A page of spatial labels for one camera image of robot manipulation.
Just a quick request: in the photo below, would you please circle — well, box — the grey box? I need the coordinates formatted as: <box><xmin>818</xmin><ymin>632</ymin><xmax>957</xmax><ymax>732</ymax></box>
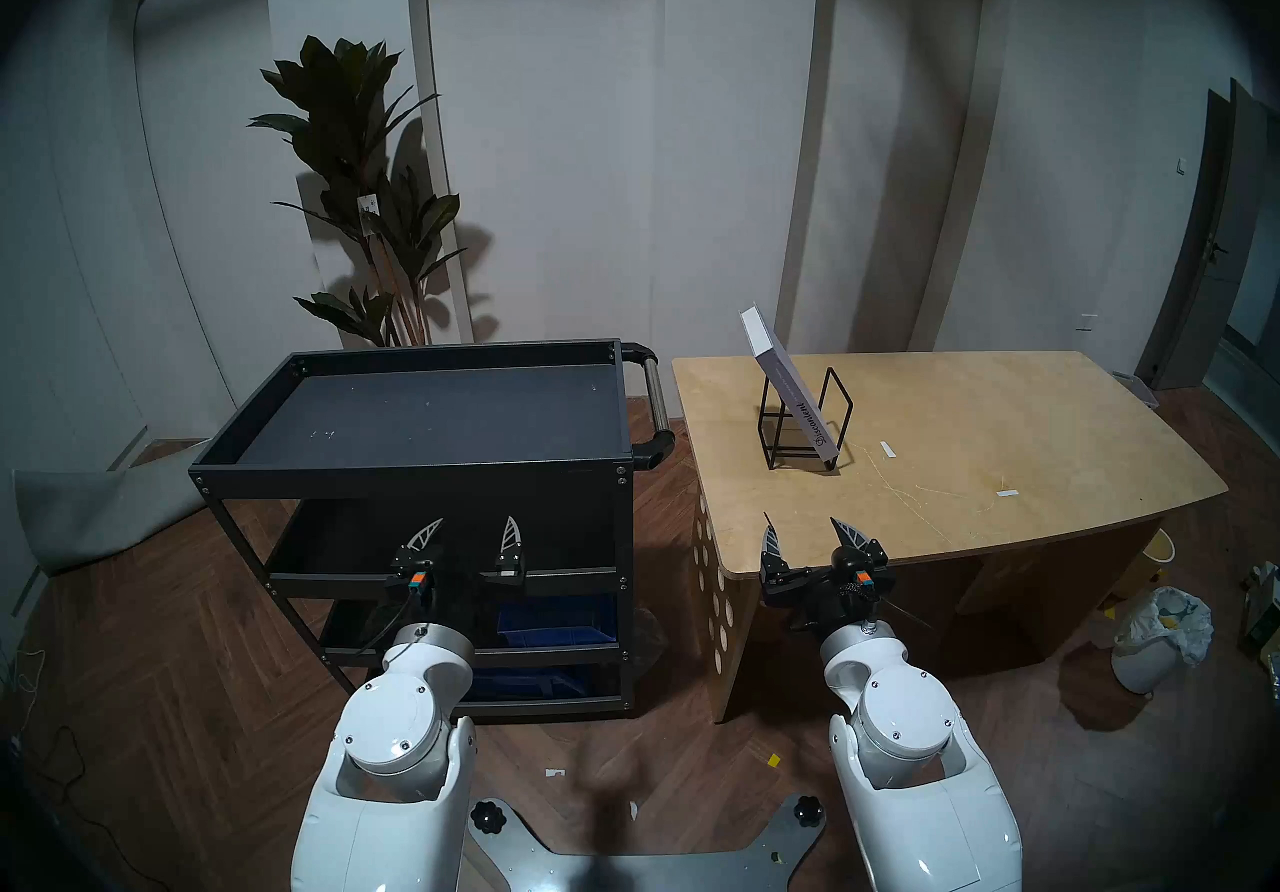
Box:
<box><xmin>740</xmin><ymin>304</ymin><xmax>839</xmax><ymax>463</ymax></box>

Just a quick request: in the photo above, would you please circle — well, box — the thin black floor cable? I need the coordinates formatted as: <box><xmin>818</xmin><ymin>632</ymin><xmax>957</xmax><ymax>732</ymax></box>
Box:
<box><xmin>0</xmin><ymin>650</ymin><xmax>91</xmax><ymax>801</ymax></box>

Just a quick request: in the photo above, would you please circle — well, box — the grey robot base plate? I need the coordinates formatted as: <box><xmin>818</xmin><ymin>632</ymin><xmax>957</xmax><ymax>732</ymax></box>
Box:
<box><xmin>462</xmin><ymin>795</ymin><xmax>829</xmax><ymax>892</ymax></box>

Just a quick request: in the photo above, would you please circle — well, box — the light wooden table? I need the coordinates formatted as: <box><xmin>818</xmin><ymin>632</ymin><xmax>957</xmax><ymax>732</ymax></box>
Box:
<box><xmin>670</xmin><ymin>350</ymin><xmax>1229</xmax><ymax>723</ymax></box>

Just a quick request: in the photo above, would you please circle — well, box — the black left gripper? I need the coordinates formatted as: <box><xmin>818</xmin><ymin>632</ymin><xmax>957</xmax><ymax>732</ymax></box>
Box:
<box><xmin>386</xmin><ymin>516</ymin><xmax>529</xmax><ymax>623</ymax></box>

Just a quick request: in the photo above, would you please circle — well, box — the grey floor mat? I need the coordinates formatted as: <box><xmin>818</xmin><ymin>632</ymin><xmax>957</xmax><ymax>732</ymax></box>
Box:
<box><xmin>10</xmin><ymin>440</ymin><xmax>216</xmax><ymax>576</ymax></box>

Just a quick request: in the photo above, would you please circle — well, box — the tall dark green plant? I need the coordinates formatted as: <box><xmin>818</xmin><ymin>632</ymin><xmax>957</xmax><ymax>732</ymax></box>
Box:
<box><xmin>248</xmin><ymin>36</ymin><xmax>469</xmax><ymax>348</ymax></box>

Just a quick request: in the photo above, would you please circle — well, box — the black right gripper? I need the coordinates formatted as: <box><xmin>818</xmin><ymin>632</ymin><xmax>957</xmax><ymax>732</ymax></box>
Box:
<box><xmin>760</xmin><ymin>513</ymin><xmax>894</xmax><ymax>636</ymax></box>

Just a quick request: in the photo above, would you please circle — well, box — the black wire book stand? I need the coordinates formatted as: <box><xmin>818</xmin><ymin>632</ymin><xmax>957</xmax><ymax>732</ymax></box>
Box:
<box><xmin>757</xmin><ymin>366</ymin><xmax>854</xmax><ymax>473</ymax></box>

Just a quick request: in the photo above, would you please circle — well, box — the white trash bin with bag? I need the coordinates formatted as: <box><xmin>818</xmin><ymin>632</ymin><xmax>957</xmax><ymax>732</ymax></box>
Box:
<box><xmin>1110</xmin><ymin>586</ymin><xmax>1214</xmax><ymax>695</ymax></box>

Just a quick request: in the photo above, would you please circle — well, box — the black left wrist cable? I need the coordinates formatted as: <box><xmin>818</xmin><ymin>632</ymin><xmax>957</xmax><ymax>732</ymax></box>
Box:
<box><xmin>352</xmin><ymin>595</ymin><xmax>426</xmax><ymax>656</ymax></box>

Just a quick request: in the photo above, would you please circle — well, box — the black metal utility cart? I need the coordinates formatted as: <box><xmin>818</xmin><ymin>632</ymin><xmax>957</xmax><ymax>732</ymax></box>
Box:
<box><xmin>188</xmin><ymin>338</ymin><xmax>677</xmax><ymax>723</ymax></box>

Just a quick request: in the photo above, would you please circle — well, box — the dark grey door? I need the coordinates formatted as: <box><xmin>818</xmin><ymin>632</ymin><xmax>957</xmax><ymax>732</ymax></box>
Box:
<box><xmin>1135</xmin><ymin>80</ymin><xmax>1280</xmax><ymax>391</ymax></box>

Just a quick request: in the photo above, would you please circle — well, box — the cardboard box clutter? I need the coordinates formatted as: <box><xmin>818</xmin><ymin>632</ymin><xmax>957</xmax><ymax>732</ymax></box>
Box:
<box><xmin>1243</xmin><ymin>562</ymin><xmax>1280</xmax><ymax>671</ymax></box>

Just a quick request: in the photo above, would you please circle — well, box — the blue plastic bin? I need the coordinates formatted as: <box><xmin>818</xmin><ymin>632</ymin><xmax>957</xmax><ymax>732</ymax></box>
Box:
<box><xmin>497</xmin><ymin>595</ymin><xmax>619</xmax><ymax>649</ymax></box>

